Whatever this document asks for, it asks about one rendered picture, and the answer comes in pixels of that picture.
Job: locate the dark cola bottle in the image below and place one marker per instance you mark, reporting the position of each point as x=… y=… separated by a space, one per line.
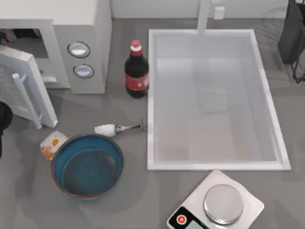
x=136 y=74

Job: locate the white hand blender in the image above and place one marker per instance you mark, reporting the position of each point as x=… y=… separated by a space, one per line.
x=107 y=129

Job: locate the white sink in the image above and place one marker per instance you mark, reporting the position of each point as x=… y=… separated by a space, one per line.
x=209 y=95

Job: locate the round grey microwave knob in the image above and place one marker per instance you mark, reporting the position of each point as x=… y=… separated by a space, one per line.
x=83 y=71
x=78 y=49

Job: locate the blue bowl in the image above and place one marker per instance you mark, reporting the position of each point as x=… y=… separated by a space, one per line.
x=87 y=167

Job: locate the white and orange snack bag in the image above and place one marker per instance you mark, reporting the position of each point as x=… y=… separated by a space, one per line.
x=51 y=145

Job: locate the silver kitchen scale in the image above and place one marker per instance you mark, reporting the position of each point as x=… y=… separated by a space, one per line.
x=216 y=202

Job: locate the tall white tap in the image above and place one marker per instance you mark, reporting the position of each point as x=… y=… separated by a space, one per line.
x=203 y=16

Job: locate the pale microwave oven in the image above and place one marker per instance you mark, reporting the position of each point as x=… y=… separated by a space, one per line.
x=78 y=26

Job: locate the white microwave door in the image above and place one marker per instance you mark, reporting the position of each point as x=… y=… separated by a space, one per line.
x=14 y=81

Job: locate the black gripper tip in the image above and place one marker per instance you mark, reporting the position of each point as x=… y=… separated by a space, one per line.
x=3 y=124

